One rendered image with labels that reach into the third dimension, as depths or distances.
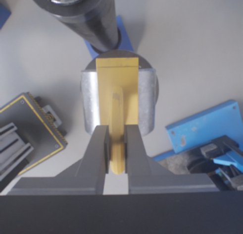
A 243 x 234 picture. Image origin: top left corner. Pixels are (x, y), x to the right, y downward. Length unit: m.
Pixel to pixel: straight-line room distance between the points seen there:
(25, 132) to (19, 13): 1.23
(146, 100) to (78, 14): 0.28
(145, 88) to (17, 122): 1.78
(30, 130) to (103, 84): 1.73
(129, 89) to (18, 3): 2.09
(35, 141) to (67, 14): 1.63
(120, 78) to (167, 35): 1.77
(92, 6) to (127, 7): 1.54
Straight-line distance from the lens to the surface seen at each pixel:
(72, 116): 2.09
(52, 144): 1.92
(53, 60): 2.06
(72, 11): 0.49
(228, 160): 1.70
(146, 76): 0.29
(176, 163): 2.20
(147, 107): 0.30
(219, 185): 1.83
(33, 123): 1.91
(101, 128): 0.15
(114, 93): 0.16
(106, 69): 0.25
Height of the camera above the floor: 1.92
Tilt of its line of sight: 75 degrees down
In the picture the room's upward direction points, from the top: 179 degrees clockwise
